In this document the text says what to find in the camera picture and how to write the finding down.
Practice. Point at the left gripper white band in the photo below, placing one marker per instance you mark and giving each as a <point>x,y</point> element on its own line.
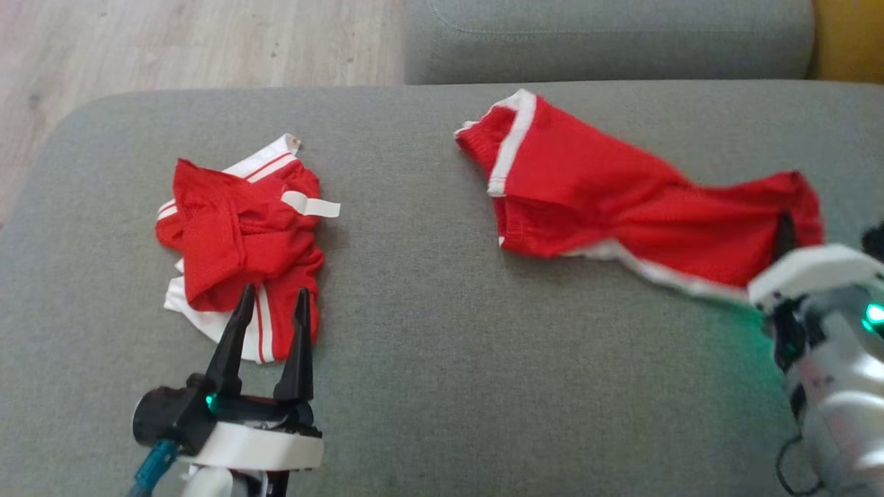
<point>255,449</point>

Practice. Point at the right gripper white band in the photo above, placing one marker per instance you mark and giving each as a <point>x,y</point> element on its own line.
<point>815,269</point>

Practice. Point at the red Bulls 23 jersey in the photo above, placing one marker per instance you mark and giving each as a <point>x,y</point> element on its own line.
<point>228,235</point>

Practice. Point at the red shorts with white trim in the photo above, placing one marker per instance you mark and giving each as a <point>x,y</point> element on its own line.
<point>587,200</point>

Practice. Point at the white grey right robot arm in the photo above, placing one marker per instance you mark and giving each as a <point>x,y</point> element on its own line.
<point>839,386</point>

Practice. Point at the large grey sofa seat cushion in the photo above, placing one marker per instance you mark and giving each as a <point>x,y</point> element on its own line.
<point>442,359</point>

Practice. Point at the yellow sofa backrest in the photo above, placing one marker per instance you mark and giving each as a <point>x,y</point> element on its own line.
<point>853,38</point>

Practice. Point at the grey sofa back cushion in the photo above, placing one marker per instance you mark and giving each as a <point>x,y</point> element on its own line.
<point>608,41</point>

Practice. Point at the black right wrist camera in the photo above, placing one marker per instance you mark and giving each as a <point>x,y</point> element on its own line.
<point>876,241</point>

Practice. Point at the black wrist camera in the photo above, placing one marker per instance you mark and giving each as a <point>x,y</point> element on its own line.
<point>162,414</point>
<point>876,241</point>

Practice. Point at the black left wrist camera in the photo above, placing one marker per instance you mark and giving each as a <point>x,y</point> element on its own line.
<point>162,414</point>

